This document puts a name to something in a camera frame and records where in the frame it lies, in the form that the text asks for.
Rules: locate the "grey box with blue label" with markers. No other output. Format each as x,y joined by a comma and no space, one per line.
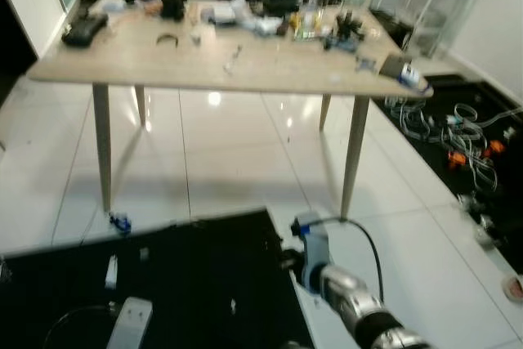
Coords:
404,73

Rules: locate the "black pouch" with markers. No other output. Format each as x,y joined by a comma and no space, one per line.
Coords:
84,30

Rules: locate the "black bulky device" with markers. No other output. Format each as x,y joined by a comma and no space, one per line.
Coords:
172,6

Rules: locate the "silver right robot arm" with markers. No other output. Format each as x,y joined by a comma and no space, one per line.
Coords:
359,308

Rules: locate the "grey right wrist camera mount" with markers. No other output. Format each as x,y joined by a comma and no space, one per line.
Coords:
315,243

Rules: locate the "small blue floor object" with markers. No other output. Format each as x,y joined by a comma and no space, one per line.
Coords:
121,222

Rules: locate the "light wooden table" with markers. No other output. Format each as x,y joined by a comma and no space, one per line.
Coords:
245,63

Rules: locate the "round white floor disc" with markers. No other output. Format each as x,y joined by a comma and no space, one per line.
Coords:
512,288

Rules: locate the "orange connector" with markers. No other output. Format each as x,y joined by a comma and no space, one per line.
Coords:
495,149
456,158

